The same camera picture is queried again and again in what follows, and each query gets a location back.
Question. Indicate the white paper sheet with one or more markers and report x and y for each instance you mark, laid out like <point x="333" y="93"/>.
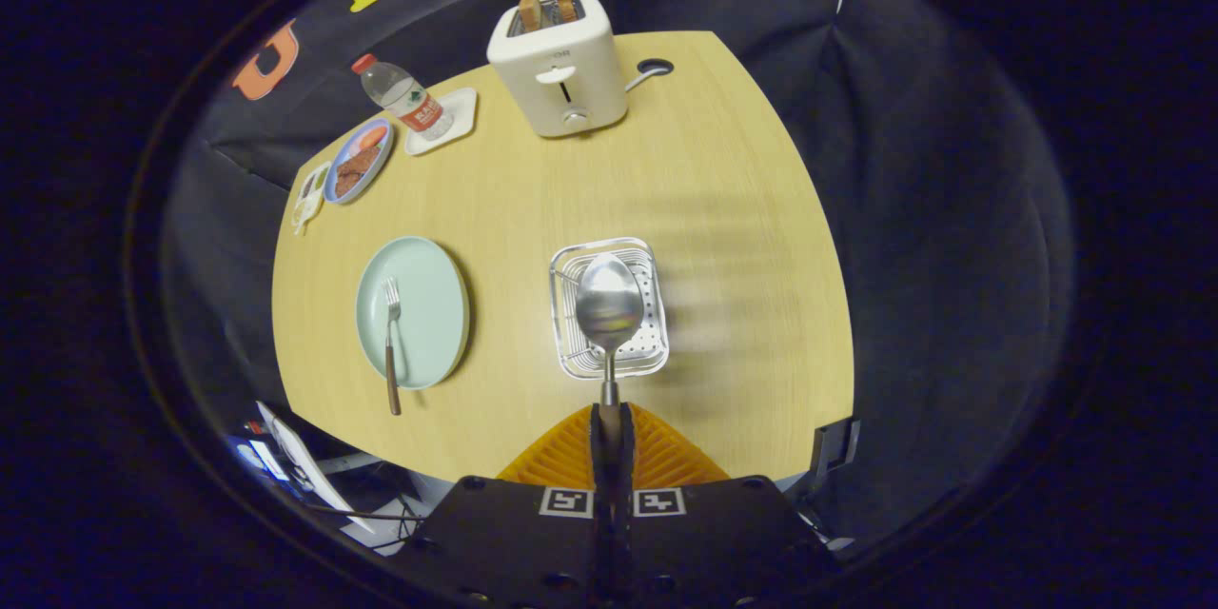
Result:
<point x="390" y="523"/>

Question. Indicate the silver metal spoon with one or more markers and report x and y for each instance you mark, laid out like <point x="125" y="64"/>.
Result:
<point x="609" y="304"/>

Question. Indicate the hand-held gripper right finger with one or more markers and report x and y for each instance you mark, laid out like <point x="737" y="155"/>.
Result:
<point x="714" y="542"/>

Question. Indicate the blue rimmed plate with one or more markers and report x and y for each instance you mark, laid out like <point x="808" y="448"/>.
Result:
<point x="335" y="192"/>

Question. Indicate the pale green plate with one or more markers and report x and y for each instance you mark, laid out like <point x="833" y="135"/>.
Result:
<point x="428" y="304"/>

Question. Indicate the black backdrop cloth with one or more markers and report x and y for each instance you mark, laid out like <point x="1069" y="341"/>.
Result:
<point x="952" y="257"/>

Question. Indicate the blue box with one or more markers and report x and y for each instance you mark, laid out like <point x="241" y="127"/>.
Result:
<point x="259" y="460"/>

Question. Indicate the white square coaster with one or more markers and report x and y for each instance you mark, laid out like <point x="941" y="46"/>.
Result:
<point x="461" y="119"/>

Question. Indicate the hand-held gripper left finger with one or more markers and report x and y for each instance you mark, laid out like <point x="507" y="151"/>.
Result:
<point x="514" y="542"/>

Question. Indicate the brown meat slice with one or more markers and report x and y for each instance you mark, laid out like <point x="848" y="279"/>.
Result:
<point x="354" y="171"/>

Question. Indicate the white toaster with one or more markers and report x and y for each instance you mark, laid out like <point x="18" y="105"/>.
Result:
<point x="561" y="67"/>

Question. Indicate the toasted bread slice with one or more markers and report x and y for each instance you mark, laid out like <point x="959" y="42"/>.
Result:
<point x="530" y="11"/>
<point x="563" y="0"/>

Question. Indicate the small white divided tray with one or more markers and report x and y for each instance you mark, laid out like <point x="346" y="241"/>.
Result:
<point x="309" y="195"/>

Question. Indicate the white board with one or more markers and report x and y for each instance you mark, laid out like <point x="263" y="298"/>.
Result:
<point x="304" y="466"/>

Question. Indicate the orange food piece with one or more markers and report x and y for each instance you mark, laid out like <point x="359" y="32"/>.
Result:
<point x="367" y="137"/>

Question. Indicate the black table bracket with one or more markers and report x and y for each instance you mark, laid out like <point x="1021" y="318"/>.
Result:
<point x="835" y="447"/>

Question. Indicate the clear plastic water bottle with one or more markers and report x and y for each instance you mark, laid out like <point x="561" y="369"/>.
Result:
<point x="400" y="95"/>

